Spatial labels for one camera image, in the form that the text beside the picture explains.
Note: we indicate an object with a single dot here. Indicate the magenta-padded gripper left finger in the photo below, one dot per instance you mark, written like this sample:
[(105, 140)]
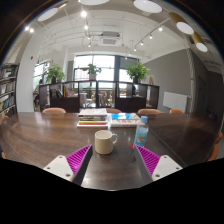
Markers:
[(71, 163)]

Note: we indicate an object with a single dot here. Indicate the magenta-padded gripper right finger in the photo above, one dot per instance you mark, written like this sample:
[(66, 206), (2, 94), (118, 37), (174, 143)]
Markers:
[(155, 164)]

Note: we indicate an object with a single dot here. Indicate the clear blue-capped water bottle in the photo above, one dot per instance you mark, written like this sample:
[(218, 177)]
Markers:
[(141, 135)]

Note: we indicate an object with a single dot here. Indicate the cream ceramic mug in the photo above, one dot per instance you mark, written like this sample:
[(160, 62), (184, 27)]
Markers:
[(104, 142)]

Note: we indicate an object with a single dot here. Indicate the stack of books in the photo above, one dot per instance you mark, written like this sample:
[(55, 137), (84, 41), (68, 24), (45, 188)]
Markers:
[(92, 118)]

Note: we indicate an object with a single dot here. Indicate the group of orange chairs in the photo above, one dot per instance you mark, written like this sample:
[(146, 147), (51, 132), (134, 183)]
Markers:
[(54, 110)]

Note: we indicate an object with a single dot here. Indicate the blue-covered book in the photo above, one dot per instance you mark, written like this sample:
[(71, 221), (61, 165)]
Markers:
[(120, 116)]

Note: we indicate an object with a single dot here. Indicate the low dark shelf unit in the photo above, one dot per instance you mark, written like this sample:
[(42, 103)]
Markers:
[(128, 104)]

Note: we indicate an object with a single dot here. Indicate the person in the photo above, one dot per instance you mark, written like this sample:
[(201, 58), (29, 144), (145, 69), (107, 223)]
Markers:
[(39, 83)]

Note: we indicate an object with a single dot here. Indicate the bushy potted green plant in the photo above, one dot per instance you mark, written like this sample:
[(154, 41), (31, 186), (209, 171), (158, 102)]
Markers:
[(55, 72)]

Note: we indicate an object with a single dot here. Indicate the broad potted green plant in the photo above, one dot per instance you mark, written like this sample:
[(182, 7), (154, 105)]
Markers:
[(137, 71)]

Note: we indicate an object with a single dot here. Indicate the small potted green plant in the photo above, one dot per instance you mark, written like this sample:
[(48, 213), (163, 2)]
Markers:
[(91, 69)]

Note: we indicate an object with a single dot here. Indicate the tall dark bookshelf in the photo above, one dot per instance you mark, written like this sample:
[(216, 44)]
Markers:
[(8, 90)]

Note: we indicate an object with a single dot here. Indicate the ceiling air conditioner unit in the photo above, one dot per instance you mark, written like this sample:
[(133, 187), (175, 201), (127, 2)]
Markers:
[(110, 40)]

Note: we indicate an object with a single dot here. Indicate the group of ceiling spotlights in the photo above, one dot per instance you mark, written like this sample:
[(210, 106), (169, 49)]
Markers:
[(83, 14)]

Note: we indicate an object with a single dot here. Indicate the group of round ceiling panels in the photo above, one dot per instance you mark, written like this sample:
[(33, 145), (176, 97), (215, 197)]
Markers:
[(147, 6)]

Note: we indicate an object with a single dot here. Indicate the white wall radiator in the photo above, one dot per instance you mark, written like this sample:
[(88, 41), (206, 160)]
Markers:
[(175, 101)]

